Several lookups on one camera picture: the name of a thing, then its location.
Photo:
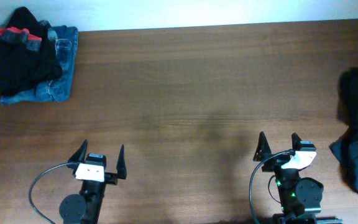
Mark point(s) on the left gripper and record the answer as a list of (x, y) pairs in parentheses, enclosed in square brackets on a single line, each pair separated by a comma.
[(112, 179)]

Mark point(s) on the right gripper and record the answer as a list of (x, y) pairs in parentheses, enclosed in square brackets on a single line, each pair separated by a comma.
[(263, 149)]

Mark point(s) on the black pants red waistband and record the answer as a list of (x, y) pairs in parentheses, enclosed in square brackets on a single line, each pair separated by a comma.
[(11, 59)]

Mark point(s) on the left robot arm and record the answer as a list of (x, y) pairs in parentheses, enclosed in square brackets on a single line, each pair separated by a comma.
[(85, 206)]

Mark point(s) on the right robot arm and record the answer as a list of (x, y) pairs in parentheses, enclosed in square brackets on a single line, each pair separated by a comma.
[(299, 197)]

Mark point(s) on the black folded garment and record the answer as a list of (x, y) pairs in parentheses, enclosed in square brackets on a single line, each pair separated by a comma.
[(26, 21)]

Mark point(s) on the folded blue jeans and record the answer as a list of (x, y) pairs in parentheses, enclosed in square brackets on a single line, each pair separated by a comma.
[(65, 42)]

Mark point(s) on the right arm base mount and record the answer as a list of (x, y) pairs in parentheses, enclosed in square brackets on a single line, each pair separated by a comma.
[(309, 219)]

